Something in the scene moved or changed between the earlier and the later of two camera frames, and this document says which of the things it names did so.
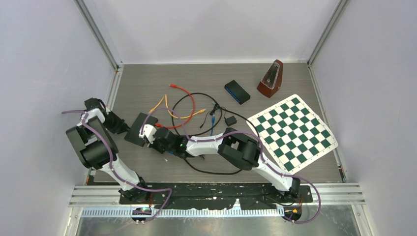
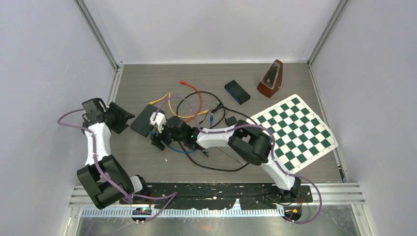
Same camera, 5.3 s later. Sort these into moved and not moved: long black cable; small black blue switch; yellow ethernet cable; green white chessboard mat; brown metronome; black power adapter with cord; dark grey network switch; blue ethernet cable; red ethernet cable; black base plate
Moved: yellow ethernet cable; blue ethernet cable; long black cable; red ethernet cable; dark grey network switch
Not moved: green white chessboard mat; black power adapter with cord; brown metronome; small black blue switch; black base plate
